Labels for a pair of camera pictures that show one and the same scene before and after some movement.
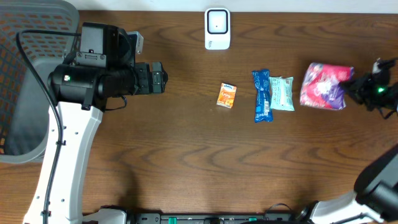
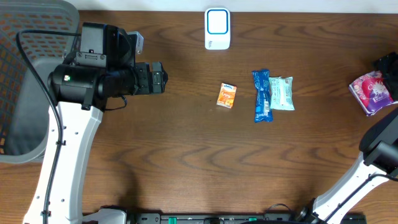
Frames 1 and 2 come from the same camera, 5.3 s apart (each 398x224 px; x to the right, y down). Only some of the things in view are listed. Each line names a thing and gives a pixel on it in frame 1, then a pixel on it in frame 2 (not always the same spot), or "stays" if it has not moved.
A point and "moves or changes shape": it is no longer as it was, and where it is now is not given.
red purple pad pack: (321, 85) moves or changes shape
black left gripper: (157, 78) stays
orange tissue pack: (226, 95) stays
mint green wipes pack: (282, 93) stays
